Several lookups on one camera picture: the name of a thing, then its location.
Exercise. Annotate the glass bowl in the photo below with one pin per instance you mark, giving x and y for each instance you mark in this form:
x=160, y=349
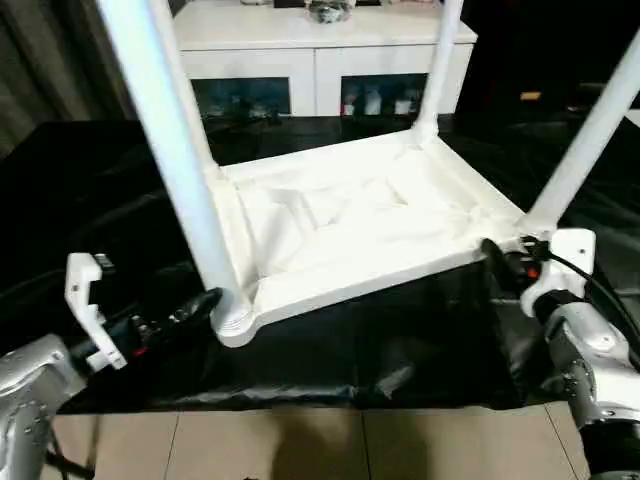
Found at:
x=330, y=12

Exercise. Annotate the white flat board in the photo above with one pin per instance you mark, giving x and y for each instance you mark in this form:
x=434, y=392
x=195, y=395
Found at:
x=634, y=116

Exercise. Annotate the grey curtain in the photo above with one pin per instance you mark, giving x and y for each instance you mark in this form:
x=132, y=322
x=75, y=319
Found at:
x=50, y=75

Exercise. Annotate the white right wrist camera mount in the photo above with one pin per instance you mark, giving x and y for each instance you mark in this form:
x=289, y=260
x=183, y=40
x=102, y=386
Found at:
x=570, y=250

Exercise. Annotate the white plastic table leg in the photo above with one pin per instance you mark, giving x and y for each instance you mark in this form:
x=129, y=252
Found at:
x=167, y=20
x=440, y=65
x=175, y=125
x=580, y=150

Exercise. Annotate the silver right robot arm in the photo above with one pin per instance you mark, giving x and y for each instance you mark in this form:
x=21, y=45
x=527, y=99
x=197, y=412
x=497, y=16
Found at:
x=590, y=340

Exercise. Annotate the black metal stand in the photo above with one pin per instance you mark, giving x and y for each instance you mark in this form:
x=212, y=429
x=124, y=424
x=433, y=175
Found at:
x=65, y=460

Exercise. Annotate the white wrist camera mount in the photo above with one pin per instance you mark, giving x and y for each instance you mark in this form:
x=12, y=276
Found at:
x=80, y=280
x=570, y=250

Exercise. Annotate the black mat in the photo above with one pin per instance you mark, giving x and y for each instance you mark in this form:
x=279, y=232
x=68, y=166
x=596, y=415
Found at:
x=350, y=350

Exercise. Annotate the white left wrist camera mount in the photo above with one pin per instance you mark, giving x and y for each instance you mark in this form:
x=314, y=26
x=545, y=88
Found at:
x=80, y=280

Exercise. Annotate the white cabinet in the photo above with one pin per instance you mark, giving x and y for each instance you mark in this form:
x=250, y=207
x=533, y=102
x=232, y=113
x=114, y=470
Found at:
x=300, y=35

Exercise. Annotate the white plastic table top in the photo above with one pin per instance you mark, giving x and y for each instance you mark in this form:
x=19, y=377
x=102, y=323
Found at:
x=375, y=225

